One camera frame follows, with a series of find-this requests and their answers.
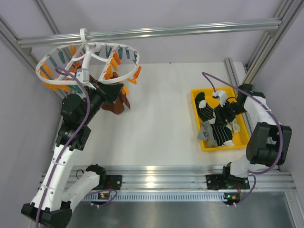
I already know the beige sock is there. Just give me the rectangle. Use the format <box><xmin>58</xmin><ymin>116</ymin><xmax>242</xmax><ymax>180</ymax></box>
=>
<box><xmin>227</xmin><ymin>118</ymin><xmax>241</xmax><ymax>134</ymax></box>

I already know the aluminium top crossbar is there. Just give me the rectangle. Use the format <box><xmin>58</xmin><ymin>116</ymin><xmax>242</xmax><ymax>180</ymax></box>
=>
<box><xmin>17</xmin><ymin>18</ymin><xmax>282</xmax><ymax>48</ymax></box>

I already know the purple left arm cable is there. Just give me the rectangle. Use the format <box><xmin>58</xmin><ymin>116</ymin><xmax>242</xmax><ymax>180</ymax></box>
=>
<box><xmin>35</xmin><ymin>66</ymin><xmax>91</xmax><ymax>228</ymax></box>

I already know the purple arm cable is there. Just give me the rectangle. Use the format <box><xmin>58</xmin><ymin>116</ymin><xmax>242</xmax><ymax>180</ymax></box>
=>
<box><xmin>35</xmin><ymin>66</ymin><xmax>91</xmax><ymax>228</ymax></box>
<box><xmin>201</xmin><ymin>72</ymin><xmax>285</xmax><ymax>205</ymax></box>

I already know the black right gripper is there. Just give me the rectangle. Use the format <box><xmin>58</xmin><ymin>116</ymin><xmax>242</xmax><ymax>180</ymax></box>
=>
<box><xmin>214</xmin><ymin>99</ymin><xmax>247</xmax><ymax>126</ymax></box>

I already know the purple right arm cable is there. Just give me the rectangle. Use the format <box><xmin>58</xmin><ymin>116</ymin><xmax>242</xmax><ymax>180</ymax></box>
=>
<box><xmin>201</xmin><ymin>72</ymin><xmax>285</xmax><ymax>205</ymax></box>

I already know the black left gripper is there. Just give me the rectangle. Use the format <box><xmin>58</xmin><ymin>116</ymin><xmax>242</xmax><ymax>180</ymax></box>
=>
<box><xmin>81</xmin><ymin>79</ymin><xmax>123</xmax><ymax>124</ymax></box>

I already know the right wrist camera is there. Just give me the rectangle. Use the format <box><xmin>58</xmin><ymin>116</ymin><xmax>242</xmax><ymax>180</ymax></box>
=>
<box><xmin>212</xmin><ymin>90</ymin><xmax>228</xmax><ymax>107</ymax></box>

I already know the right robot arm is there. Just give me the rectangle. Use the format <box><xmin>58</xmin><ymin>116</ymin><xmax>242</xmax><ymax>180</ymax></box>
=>
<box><xmin>207</xmin><ymin>84</ymin><xmax>292</xmax><ymax>190</ymax></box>

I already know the grey sock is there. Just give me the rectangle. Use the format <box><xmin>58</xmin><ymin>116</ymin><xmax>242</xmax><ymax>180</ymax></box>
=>
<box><xmin>197</xmin><ymin>121</ymin><xmax>213</xmax><ymax>141</ymax></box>

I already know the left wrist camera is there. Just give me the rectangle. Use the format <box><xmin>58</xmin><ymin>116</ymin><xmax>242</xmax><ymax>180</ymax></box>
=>
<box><xmin>76</xmin><ymin>68</ymin><xmax>90</xmax><ymax>83</ymax></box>

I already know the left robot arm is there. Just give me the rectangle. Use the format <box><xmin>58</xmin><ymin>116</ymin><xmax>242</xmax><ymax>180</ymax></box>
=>
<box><xmin>21</xmin><ymin>81</ymin><xmax>123</xmax><ymax>228</ymax></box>

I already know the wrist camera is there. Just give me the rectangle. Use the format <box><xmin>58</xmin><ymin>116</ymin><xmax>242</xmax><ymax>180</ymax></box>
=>
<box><xmin>76</xmin><ymin>68</ymin><xmax>90</xmax><ymax>83</ymax></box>
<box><xmin>212</xmin><ymin>90</ymin><xmax>228</xmax><ymax>107</ymax></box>

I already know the yellow plastic tray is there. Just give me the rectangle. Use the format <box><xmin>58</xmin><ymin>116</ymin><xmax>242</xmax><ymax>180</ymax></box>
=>
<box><xmin>190</xmin><ymin>87</ymin><xmax>249</xmax><ymax>152</ymax></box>

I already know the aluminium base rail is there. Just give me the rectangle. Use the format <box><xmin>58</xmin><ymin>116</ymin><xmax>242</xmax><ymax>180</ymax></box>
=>
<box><xmin>38</xmin><ymin>165</ymin><xmax>296</xmax><ymax>190</ymax></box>

